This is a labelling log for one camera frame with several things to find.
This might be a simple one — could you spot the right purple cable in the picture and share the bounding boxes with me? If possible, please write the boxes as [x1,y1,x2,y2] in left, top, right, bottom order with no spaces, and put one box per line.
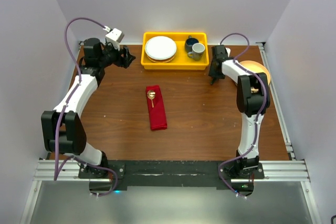
[217,33,270,198]

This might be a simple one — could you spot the aluminium frame rail front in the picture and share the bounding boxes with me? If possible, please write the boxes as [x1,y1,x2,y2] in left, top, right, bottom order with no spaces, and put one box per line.
[33,158,311,183]

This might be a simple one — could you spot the purple cable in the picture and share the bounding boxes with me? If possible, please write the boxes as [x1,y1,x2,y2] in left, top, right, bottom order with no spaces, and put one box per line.
[53,17,119,197]
[217,33,270,198]

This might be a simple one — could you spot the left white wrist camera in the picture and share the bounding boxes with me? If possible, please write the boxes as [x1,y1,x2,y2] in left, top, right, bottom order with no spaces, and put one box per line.
[103,26,124,50]

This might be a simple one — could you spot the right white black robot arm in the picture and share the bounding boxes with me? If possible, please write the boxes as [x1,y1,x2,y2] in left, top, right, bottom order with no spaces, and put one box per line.
[208,45,270,179]

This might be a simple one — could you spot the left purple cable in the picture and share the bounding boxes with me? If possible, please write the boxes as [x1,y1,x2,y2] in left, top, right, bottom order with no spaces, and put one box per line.
[53,17,119,197]

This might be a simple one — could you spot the orange wooden plate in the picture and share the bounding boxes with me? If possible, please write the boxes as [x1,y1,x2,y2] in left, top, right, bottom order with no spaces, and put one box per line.
[240,60,271,85]

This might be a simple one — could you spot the brass spoon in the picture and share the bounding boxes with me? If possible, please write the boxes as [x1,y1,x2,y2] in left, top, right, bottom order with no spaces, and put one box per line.
[147,90,156,108]

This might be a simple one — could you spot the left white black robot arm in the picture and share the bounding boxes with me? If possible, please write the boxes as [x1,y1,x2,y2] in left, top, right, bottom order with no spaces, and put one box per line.
[41,38,135,178]

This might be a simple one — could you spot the aluminium frame rail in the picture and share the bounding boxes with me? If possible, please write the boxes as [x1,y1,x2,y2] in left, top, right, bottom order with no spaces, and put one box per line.
[256,42,296,161]
[33,158,311,183]

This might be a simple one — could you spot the yellow plastic bin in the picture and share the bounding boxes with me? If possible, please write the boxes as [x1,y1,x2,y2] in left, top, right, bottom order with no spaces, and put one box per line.
[141,31,209,70]

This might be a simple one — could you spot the red cloth napkin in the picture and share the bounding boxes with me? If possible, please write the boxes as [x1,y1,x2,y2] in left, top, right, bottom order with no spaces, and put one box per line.
[145,85,167,131]

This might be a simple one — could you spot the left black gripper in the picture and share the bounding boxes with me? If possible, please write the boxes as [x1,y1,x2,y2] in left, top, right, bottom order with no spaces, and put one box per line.
[98,41,135,69]

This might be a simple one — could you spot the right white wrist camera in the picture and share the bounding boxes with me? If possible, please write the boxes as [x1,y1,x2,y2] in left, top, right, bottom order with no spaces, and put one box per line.
[225,47,231,57]

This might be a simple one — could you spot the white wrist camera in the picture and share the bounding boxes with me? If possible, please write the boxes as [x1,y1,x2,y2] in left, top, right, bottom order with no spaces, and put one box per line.
[225,47,231,57]
[103,26,124,50]

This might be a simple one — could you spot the grey white mug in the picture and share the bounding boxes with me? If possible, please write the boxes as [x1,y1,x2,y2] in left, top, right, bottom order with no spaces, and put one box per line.
[187,43,205,61]

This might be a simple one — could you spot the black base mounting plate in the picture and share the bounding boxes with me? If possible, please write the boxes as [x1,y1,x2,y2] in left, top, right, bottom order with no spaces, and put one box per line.
[80,163,255,196]

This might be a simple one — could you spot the aluminium frame rail right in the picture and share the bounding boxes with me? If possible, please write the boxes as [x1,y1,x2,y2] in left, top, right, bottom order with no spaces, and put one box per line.
[256,42,296,161]

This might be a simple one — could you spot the dark blue mug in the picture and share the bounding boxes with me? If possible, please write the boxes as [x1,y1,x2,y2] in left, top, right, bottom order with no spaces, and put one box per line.
[184,36,199,53]

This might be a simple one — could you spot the wooden plate under white plate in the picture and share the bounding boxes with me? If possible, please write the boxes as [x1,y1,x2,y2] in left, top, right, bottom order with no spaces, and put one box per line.
[147,55,175,63]

